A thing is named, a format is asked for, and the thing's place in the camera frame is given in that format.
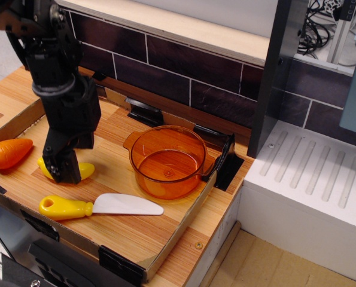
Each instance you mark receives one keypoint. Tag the brass screw in table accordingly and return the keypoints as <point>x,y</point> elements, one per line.
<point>198,245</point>

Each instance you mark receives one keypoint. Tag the dark grey vertical post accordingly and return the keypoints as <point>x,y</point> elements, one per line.
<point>284,40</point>

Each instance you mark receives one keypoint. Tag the orange toy carrot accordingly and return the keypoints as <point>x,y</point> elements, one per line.
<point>13,150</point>

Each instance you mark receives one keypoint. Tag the yellow toy banana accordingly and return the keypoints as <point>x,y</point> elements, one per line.
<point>86,169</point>

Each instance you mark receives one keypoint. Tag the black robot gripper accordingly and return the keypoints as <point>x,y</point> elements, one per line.
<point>73,114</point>

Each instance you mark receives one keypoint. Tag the white ridged drain board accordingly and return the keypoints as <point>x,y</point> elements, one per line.
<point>309,171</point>

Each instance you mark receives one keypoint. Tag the yellow-handled white toy knife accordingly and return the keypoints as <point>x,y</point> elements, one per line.
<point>58,208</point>

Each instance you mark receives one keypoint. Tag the orange transparent plastic pot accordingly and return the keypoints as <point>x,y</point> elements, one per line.
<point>169,161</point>

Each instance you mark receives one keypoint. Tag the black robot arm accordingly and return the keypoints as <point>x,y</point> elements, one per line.
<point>43,41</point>

